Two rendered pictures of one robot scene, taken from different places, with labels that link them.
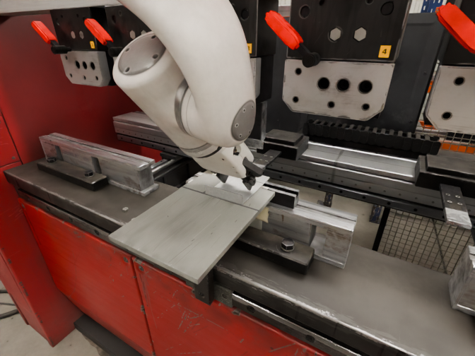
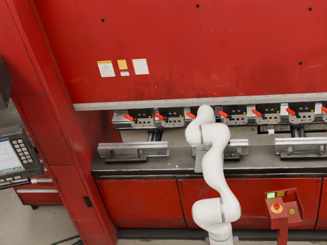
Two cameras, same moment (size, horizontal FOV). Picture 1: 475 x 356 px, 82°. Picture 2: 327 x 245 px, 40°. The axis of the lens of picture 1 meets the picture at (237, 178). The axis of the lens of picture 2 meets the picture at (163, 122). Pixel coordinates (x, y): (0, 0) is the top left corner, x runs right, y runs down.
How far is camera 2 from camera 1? 2.49 m
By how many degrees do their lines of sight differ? 19
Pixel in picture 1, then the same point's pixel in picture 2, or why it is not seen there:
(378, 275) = (257, 152)
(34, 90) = (86, 128)
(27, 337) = not seen: outside the picture
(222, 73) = not seen: hidden behind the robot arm
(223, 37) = not seen: hidden behind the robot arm
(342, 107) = (238, 122)
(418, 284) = (267, 151)
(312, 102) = (231, 122)
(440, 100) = (257, 119)
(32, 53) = (83, 113)
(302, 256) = (237, 156)
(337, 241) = (245, 148)
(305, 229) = (235, 148)
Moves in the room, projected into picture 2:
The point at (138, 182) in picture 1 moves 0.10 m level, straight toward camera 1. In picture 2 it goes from (165, 152) to (175, 158)
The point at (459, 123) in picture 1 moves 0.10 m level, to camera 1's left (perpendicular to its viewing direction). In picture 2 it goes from (262, 122) to (247, 128)
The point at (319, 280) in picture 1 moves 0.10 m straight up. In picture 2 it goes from (243, 160) to (243, 150)
